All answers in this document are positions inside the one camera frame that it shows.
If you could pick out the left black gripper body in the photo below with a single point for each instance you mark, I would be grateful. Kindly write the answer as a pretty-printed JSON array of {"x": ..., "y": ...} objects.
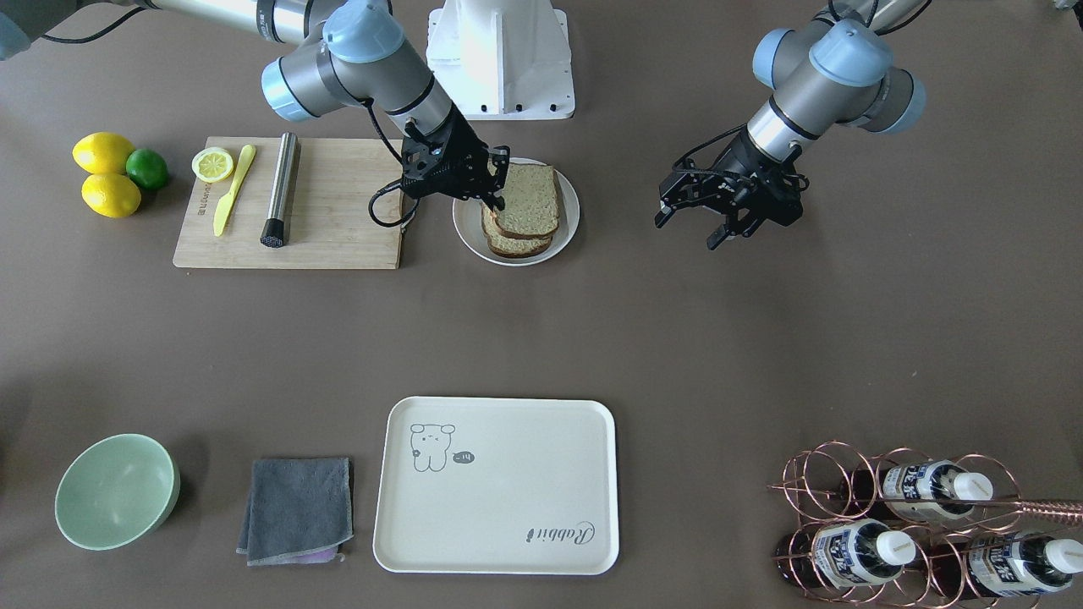
[{"x": 744, "y": 161}]

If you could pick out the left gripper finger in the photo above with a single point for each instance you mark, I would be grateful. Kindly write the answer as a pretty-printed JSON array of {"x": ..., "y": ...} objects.
[
  {"x": 685, "y": 190},
  {"x": 736, "y": 222}
]

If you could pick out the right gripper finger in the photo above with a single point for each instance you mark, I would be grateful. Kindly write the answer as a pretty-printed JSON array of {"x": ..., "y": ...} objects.
[
  {"x": 491, "y": 195},
  {"x": 500, "y": 160}
]

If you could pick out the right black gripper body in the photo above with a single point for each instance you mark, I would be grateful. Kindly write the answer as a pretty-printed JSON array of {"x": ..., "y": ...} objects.
[{"x": 464, "y": 145}]

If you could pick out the white round plate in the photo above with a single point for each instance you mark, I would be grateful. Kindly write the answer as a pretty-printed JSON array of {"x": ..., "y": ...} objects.
[{"x": 467, "y": 216}]

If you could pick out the plain bread slice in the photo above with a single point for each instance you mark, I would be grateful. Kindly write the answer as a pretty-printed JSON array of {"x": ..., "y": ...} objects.
[{"x": 531, "y": 195}]

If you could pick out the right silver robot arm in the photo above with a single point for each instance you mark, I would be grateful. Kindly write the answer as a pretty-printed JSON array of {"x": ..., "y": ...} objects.
[{"x": 355, "y": 54}]

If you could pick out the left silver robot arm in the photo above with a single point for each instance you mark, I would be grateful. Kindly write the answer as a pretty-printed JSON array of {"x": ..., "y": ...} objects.
[{"x": 834, "y": 70}]

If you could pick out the cream rabbit tray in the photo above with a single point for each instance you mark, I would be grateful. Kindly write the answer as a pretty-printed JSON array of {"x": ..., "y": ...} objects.
[{"x": 498, "y": 486}]

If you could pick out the bamboo cutting board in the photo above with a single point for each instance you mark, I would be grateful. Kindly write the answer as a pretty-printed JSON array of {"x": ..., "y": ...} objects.
[{"x": 336, "y": 218}]

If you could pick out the steel cylinder muddler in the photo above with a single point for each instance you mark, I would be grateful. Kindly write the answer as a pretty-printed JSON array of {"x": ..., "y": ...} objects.
[{"x": 275, "y": 229}]

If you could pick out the yellow plastic knife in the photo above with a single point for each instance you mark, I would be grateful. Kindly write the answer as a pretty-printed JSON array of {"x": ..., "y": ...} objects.
[{"x": 226, "y": 202}]

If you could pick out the lemon half slice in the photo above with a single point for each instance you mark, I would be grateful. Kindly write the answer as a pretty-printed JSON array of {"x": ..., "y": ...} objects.
[{"x": 212, "y": 165}]

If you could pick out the green lime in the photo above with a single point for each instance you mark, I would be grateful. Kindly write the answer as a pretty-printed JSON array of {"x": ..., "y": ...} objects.
[{"x": 147, "y": 169}]

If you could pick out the tea bottle one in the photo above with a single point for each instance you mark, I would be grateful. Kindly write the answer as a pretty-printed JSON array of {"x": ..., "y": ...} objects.
[{"x": 937, "y": 491}]

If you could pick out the tea bottle two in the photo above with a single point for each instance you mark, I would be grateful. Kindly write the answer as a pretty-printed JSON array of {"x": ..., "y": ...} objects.
[{"x": 841, "y": 556}]

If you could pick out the yellow lemon lower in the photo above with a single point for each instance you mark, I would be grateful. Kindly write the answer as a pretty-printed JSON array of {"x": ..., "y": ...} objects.
[{"x": 112, "y": 195}]

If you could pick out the yellow lemon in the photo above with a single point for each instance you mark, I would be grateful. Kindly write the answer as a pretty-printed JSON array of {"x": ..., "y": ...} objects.
[
  {"x": 112, "y": 195},
  {"x": 103, "y": 153}
]

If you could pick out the grey folded cloth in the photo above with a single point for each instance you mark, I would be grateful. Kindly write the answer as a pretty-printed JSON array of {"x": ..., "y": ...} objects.
[{"x": 298, "y": 511}]

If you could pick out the yellow lemon upper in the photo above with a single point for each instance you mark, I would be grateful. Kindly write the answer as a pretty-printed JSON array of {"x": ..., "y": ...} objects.
[{"x": 103, "y": 153}]

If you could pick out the tea bottle three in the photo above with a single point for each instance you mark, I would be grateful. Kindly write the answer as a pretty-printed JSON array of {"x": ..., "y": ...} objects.
[{"x": 995, "y": 566}]

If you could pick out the green bowl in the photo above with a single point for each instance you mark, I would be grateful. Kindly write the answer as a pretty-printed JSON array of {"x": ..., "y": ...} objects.
[{"x": 116, "y": 492}]

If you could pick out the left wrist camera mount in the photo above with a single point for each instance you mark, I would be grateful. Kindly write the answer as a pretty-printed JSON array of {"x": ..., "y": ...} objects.
[{"x": 737, "y": 165}]

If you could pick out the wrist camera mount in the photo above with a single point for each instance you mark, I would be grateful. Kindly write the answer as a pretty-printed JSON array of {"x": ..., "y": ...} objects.
[
  {"x": 406, "y": 217},
  {"x": 737, "y": 165}
]

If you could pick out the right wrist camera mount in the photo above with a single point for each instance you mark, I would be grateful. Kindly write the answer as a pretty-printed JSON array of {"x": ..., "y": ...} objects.
[{"x": 406, "y": 217}]

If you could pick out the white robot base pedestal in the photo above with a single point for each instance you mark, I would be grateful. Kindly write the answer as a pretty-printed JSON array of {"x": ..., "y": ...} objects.
[{"x": 503, "y": 60}]

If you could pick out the copper wire bottle rack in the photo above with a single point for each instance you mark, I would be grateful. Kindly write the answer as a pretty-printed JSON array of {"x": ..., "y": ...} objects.
[{"x": 810, "y": 483}]

